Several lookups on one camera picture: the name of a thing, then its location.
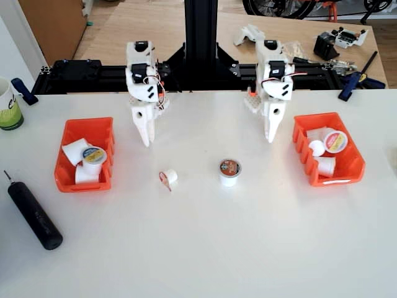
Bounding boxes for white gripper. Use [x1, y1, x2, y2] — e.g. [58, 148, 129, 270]
[127, 82, 161, 147]
[262, 77, 294, 144]

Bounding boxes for red lid coffee pod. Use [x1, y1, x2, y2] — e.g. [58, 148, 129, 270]
[306, 127, 329, 141]
[314, 156, 337, 178]
[323, 129, 349, 155]
[308, 140, 326, 157]

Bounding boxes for coffee pod with peeled lid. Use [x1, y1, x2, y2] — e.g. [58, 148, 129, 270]
[158, 168, 179, 192]

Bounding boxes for blue lid coffee pod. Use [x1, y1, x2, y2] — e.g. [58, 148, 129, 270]
[74, 163, 102, 184]
[61, 138, 94, 165]
[79, 145, 108, 174]

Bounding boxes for brown lid coffee pod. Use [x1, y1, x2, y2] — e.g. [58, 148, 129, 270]
[218, 158, 242, 187]

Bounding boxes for clear bag of small parts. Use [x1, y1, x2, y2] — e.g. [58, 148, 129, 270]
[282, 42, 306, 58]

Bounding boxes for blue black bar clamp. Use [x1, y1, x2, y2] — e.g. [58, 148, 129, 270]
[337, 51, 387, 102]

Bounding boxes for metal hand tools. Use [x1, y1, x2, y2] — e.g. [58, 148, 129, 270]
[322, 58, 357, 77]

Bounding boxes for orange plastic storage bin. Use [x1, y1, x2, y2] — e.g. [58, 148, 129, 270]
[53, 117, 116, 193]
[292, 112, 367, 188]

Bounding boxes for white printed plastic part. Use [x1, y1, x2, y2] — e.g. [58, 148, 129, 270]
[233, 24, 266, 47]

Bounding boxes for black printed plastic part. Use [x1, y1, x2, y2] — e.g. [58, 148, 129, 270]
[313, 32, 341, 61]

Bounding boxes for black bicycle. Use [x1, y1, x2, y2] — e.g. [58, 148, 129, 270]
[241, 0, 393, 25]

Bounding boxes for orange stand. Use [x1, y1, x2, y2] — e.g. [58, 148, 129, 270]
[328, 0, 339, 22]

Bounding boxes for brown wooden cabinet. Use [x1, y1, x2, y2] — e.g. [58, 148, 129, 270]
[17, 0, 89, 65]

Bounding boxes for white and green mug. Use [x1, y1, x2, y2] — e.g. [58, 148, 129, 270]
[0, 76, 25, 131]

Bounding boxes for black electric screwdriver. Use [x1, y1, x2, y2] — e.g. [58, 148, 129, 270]
[3, 169, 64, 251]

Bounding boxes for black aluminium frame rail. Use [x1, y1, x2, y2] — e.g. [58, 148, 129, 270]
[30, 60, 345, 94]

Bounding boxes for black handled screwdriver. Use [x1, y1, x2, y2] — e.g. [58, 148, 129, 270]
[293, 56, 323, 65]

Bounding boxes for black aluminium frame post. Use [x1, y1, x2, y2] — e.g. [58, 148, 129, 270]
[167, 0, 239, 66]

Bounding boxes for blue handled clamp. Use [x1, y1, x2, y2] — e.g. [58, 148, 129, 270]
[11, 77, 40, 106]

